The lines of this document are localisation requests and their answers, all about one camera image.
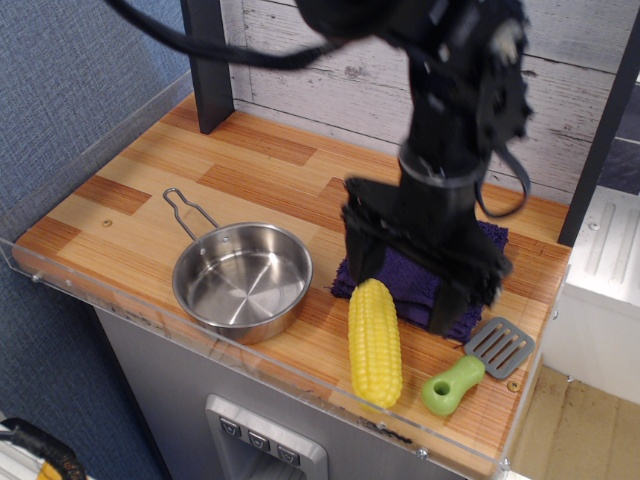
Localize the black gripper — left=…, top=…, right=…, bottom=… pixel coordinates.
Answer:
left=342, top=172, right=513, bottom=338

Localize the yellow toy corn cob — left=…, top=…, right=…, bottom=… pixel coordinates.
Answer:
left=348, top=278, right=403, bottom=409

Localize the green handled grey spatula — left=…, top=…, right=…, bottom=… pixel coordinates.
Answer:
left=421, top=317, right=536, bottom=417

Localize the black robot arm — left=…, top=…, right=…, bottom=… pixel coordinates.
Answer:
left=298, top=1, right=531, bottom=335

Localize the purple folded cloth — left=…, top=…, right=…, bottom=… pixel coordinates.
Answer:
left=331, top=221, right=509, bottom=343

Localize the stainless steel pan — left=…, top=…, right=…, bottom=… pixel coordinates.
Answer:
left=163, top=188, right=314, bottom=344

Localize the silver dispenser button panel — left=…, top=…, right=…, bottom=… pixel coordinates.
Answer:
left=205, top=394, right=329, bottom=479

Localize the grey toy kitchen cabinet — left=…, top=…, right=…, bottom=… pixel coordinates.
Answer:
left=97, top=310, right=462, bottom=479

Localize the yellow black object bottom left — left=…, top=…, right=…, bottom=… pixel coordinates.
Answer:
left=1, top=418, right=90, bottom=479

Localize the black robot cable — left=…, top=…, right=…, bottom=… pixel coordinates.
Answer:
left=104, top=0, right=532, bottom=218

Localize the dark left shelf post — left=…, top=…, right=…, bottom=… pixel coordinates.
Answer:
left=180, top=0, right=235, bottom=134

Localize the dark shelf post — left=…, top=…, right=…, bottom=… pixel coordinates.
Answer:
left=180, top=0, right=235, bottom=134
left=558, top=12, right=639, bottom=247

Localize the dark right shelf post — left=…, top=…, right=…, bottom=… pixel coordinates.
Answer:
left=558, top=12, right=639, bottom=247

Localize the clear acrylic guard rail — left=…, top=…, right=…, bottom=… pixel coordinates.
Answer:
left=9, top=77, right=539, bottom=479

